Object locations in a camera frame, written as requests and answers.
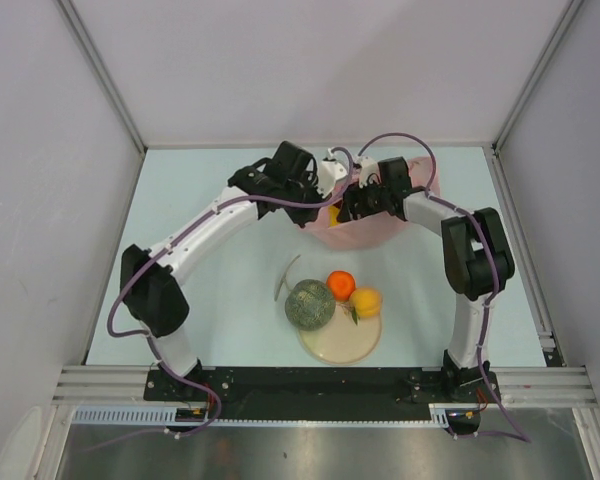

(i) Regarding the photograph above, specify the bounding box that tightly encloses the yellow fake fruit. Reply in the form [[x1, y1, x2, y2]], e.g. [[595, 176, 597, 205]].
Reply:
[[348, 287, 383, 324]]

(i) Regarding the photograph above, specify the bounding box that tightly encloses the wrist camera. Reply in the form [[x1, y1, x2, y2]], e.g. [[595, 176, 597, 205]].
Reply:
[[317, 147, 353, 199], [356, 156, 381, 188]]

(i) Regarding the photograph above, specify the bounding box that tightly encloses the orange fake orange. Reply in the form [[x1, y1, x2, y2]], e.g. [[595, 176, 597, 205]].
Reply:
[[326, 270, 356, 301]]

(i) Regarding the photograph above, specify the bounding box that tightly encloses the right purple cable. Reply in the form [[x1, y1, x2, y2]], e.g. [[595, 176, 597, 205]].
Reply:
[[357, 132, 531, 444]]

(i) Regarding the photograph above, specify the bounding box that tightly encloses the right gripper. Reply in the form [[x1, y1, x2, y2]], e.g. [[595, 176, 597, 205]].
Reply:
[[336, 176, 390, 226]]

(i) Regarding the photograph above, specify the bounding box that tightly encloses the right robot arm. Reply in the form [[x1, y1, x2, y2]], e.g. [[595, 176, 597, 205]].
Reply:
[[338, 156, 515, 401]]

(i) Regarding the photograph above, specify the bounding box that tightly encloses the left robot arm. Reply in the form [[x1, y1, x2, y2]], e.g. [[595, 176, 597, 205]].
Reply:
[[114, 141, 354, 400]]

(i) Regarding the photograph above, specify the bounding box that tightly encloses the yellow fake mango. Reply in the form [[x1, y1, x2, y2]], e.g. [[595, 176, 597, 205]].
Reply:
[[328, 205, 340, 227]]

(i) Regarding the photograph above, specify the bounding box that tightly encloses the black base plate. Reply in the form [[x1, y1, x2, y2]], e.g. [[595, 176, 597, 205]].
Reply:
[[144, 367, 501, 426]]

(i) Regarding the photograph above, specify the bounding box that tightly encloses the aluminium frame rail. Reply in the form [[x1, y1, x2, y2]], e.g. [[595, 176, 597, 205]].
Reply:
[[52, 365, 598, 408]]

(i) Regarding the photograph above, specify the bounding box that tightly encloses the purple cable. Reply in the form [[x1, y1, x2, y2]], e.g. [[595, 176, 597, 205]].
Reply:
[[106, 146, 354, 444], [357, 132, 531, 444]]

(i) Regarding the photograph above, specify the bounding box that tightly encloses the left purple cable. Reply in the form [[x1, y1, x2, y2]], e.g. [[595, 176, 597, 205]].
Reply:
[[106, 146, 354, 444]]

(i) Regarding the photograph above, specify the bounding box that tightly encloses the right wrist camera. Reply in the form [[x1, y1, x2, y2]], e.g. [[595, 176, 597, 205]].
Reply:
[[356, 156, 381, 188]]

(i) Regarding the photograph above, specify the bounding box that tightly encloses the white cable duct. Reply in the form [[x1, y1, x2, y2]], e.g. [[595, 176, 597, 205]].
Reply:
[[72, 404, 479, 429]]

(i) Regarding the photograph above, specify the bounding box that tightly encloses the beige ceramic plate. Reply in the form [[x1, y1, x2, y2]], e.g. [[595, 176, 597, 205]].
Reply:
[[297, 307, 383, 366]]

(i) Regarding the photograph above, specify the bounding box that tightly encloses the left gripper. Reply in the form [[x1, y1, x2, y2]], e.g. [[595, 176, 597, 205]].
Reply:
[[281, 170, 330, 228]]

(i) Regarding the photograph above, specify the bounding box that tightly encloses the green fake melon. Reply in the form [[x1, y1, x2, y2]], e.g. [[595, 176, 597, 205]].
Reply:
[[274, 255, 337, 332]]

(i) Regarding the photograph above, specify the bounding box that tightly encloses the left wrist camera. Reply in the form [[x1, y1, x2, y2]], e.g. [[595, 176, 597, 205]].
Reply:
[[317, 147, 353, 199]]

